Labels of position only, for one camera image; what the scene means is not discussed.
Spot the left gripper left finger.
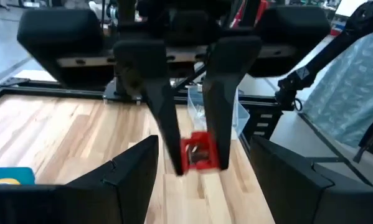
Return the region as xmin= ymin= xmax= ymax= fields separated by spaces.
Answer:
xmin=0 ymin=135 xmax=159 ymax=224

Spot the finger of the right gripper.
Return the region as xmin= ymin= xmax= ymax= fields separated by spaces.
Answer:
xmin=203 ymin=35 xmax=262 ymax=170
xmin=113 ymin=39 xmax=184 ymax=175

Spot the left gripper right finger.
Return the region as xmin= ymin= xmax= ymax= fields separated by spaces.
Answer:
xmin=250 ymin=136 xmax=373 ymax=224

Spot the yellow tape roll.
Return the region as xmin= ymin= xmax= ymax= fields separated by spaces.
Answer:
xmin=0 ymin=177 xmax=21 ymax=186

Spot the clear plastic bin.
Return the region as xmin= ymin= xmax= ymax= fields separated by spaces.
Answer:
xmin=187 ymin=85 xmax=251 ymax=139

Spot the teal plastic bin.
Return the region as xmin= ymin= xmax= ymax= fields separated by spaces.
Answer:
xmin=0 ymin=167 xmax=36 ymax=186

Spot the black angled support pole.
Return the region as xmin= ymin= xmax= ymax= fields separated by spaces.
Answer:
xmin=275 ymin=0 xmax=373 ymax=112

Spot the teal patterned cloth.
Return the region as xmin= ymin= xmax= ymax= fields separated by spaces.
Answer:
xmin=303 ymin=26 xmax=373 ymax=149

